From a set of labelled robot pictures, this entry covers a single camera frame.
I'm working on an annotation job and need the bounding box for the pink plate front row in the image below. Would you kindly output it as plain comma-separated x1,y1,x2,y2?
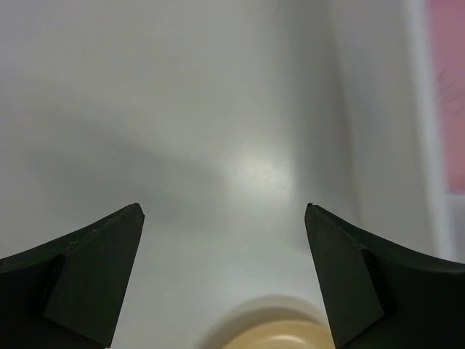
427,0,464,193

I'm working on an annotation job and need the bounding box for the white plastic bin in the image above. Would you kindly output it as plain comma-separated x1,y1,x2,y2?
1,1,460,348

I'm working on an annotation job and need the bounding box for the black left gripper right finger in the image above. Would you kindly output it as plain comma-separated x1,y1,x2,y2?
304,204,464,348

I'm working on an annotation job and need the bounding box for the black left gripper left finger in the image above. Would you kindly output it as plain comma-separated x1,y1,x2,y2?
1,203,145,348

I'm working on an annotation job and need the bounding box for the cream plate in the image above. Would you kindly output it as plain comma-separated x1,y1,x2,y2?
221,319,335,349

